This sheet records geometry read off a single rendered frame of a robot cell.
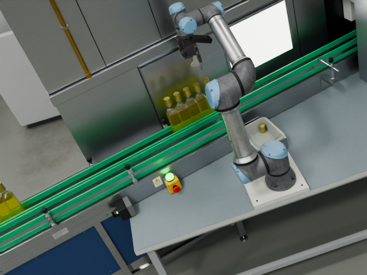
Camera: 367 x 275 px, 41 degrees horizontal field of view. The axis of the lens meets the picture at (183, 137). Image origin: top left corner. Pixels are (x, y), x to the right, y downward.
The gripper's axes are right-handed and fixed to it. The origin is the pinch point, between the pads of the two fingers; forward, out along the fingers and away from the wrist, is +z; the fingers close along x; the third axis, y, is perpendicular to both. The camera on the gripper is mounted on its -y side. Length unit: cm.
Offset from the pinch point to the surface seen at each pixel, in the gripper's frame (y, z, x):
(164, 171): 41, 38, 19
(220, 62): -13.4, 12.0, -13.1
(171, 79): 15.7, 7.3, -10.5
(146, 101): 32.7, 13.8, -12.0
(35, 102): 124, 93, -219
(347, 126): -58, 51, 36
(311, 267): -14, 126, 54
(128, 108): 43.5, 12.3, -11.0
